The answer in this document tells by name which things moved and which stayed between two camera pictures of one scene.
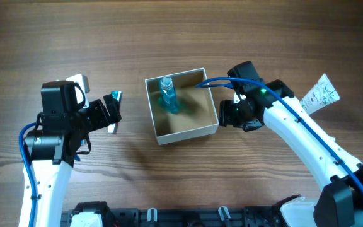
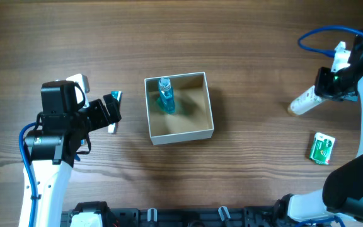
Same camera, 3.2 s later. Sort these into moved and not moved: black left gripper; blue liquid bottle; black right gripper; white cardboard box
Moved: black right gripper
Not moved: white cardboard box; black left gripper; blue liquid bottle
